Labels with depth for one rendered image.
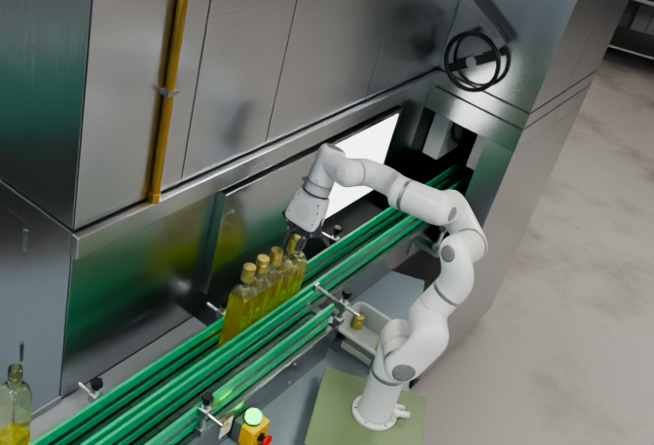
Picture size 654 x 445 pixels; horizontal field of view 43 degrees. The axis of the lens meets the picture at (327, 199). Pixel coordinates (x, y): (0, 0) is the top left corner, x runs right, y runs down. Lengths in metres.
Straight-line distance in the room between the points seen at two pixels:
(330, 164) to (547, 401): 2.11
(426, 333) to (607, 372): 2.36
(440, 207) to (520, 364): 2.13
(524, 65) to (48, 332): 1.73
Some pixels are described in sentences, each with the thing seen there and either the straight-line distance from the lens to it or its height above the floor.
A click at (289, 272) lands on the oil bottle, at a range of 2.33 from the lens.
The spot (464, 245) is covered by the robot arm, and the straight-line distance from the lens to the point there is 2.00.
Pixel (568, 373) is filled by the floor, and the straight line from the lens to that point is 4.17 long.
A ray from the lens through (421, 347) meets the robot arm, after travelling 2.04.
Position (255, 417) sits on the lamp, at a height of 0.85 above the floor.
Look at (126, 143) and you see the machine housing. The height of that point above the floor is 1.58.
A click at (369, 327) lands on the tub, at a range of 2.70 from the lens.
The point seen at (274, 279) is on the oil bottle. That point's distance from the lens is 2.28.
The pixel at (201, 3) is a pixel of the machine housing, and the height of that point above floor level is 1.86.
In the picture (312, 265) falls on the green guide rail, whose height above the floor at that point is 0.94.
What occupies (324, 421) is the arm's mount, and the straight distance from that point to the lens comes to 2.29.
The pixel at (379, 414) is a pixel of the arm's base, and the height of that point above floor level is 0.89.
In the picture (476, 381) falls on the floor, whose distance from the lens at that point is 3.88.
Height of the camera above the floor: 2.51
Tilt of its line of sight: 32 degrees down
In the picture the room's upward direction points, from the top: 16 degrees clockwise
